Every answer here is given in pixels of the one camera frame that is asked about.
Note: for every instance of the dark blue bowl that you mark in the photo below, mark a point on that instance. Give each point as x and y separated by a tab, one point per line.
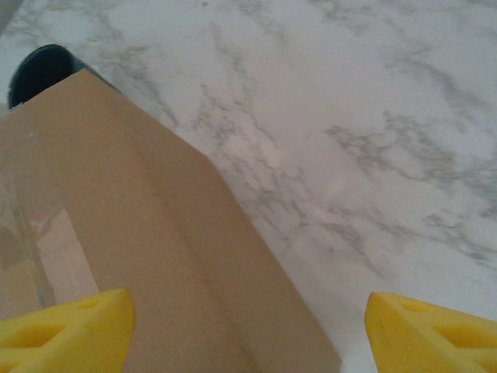
39	74

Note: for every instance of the clear packing tape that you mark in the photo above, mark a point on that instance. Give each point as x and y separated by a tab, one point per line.
58	248

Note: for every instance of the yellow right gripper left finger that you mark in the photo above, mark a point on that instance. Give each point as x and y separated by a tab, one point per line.
77	338

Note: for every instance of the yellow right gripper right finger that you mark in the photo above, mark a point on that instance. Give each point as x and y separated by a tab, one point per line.
427	342

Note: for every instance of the brown cardboard box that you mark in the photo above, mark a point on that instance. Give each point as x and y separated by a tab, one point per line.
136	194

